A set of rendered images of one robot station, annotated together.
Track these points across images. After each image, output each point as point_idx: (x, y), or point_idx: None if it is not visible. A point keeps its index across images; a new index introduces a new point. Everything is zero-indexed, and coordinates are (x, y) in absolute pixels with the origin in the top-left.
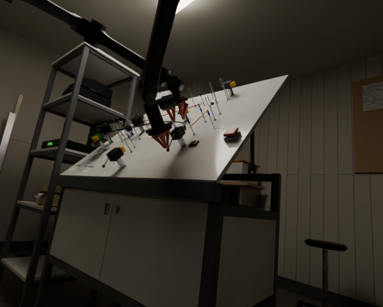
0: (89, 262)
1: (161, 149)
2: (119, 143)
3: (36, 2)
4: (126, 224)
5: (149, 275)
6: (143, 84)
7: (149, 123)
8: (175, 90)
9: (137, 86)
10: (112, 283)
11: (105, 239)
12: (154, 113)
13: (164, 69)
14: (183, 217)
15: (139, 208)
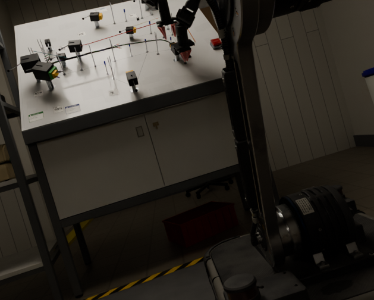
0: (143, 183)
1: (155, 67)
2: (62, 77)
3: None
4: (173, 131)
5: (216, 150)
6: (193, 11)
7: (118, 46)
8: (169, 11)
9: (181, 12)
10: (182, 177)
11: (153, 155)
12: (187, 33)
13: None
14: (226, 103)
15: (182, 114)
